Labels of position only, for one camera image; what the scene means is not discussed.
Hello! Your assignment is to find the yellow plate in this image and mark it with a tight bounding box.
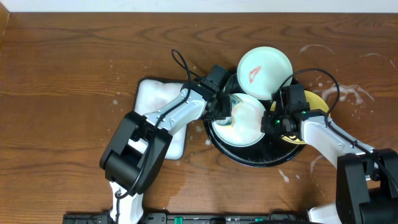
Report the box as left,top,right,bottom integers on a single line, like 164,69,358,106
282,90,329,145

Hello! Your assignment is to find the mint green plate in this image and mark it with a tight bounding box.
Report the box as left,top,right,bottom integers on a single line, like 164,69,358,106
211,93,266,147
236,47,293,100

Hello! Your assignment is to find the round black tray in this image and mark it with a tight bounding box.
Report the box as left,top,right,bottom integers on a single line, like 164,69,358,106
203,70,305,167

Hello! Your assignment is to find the green yellow sponge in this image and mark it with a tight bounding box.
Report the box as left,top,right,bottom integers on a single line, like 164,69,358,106
215,94,243,127

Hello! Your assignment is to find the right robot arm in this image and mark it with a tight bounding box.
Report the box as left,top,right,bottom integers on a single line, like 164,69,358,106
261,110,397,223

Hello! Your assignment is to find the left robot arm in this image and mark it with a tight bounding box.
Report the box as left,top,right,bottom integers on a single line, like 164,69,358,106
99,78,231,223

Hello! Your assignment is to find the black rectangular foam tray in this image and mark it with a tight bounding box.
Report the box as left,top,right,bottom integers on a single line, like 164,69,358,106
134,78,187,160

